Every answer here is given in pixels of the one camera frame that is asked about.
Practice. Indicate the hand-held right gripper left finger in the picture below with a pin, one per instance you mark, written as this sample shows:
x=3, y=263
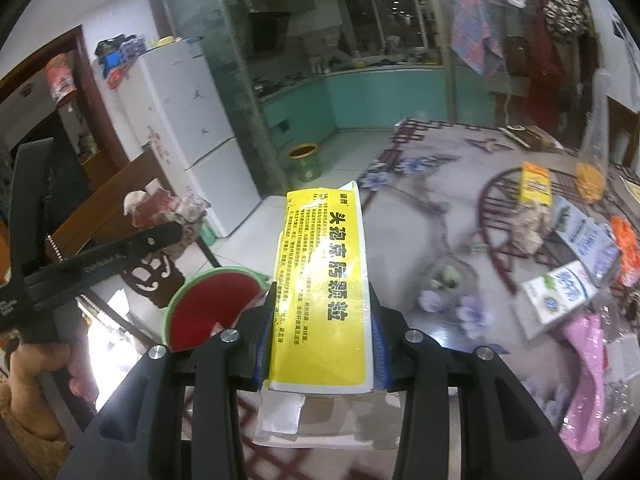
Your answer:
x=261, y=345

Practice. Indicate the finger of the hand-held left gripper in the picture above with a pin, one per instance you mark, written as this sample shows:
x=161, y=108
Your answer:
x=160, y=240

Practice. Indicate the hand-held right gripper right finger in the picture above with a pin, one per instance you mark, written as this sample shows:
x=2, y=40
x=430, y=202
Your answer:
x=382, y=355

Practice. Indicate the red basin with green rim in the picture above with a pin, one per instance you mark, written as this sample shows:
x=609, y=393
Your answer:
x=200, y=310

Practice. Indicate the yellow label white carton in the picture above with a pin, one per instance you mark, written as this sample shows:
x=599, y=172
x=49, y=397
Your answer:
x=320, y=285

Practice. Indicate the person's left hand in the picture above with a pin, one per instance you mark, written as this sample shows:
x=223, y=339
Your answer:
x=40, y=367

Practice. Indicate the red floral cloth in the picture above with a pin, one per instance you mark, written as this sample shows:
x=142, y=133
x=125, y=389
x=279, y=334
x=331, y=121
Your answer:
x=165, y=210

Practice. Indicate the carved wooden chair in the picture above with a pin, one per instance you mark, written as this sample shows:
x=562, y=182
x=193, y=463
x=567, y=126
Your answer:
x=100, y=210

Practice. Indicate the white refrigerator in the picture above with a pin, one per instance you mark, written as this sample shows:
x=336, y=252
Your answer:
x=200, y=125

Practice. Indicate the red hanging decoration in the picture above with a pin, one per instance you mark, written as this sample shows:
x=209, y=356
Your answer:
x=61, y=77

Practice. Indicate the floral tablecloth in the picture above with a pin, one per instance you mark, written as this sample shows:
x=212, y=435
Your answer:
x=425, y=210

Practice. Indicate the green waste bin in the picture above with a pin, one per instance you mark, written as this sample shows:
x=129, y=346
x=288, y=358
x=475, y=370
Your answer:
x=304, y=162

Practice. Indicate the white and blue milk carton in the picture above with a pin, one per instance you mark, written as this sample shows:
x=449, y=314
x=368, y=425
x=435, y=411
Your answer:
x=585, y=237
x=555, y=300

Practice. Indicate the crumpled paper wrapper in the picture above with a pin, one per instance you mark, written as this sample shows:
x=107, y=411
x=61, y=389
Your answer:
x=530, y=230

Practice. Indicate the pink plastic bag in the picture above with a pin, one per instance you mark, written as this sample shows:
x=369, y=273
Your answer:
x=582, y=390

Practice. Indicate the small yellow box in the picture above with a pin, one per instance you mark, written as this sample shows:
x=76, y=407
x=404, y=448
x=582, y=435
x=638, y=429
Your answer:
x=535, y=185

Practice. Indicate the black range hood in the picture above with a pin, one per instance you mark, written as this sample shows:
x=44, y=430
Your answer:
x=269, y=30

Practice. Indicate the teal kitchen cabinets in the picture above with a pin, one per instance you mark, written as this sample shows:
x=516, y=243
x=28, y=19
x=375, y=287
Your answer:
x=380, y=95

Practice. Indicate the orange wrapper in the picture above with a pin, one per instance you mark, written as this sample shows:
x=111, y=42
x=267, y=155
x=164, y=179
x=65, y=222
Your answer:
x=625, y=250

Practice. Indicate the clear bag of orange snacks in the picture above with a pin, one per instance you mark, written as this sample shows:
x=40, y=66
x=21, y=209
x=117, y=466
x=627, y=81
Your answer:
x=591, y=175

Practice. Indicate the red garment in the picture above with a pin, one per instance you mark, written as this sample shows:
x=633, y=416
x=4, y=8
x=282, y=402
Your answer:
x=545, y=80

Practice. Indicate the plaid cloth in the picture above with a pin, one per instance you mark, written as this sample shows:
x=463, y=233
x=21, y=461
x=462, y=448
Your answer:
x=472, y=20

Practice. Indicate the patterned fabric bag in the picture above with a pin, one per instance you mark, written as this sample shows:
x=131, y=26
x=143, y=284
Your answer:
x=562, y=7

